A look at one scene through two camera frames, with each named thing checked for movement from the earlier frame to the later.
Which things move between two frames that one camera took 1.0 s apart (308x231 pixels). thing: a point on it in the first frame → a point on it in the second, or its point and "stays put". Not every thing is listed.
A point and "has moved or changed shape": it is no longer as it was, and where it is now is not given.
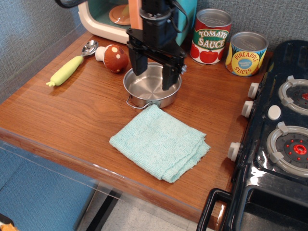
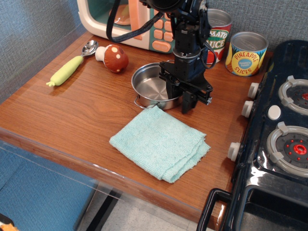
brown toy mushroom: x=115 y=59 stays put
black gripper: x=158 y=39 → x=185 y=77
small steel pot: x=147 y=90 has moved or changed shape
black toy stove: x=269 y=190 stays put
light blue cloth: x=164 y=145 stays put
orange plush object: x=6 y=224 stays put
